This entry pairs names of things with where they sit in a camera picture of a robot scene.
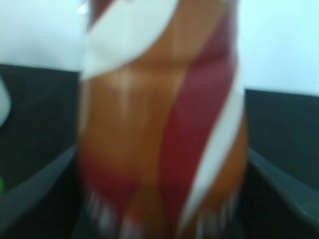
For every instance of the white ceramic mug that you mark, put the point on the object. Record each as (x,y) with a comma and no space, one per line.
(5,102)

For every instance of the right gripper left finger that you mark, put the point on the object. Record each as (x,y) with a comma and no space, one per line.
(45,206)

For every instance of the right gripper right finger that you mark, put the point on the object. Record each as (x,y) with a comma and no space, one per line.
(275,205)

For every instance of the brown nescafe coffee bottle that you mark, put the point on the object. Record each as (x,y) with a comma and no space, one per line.
(162,143)

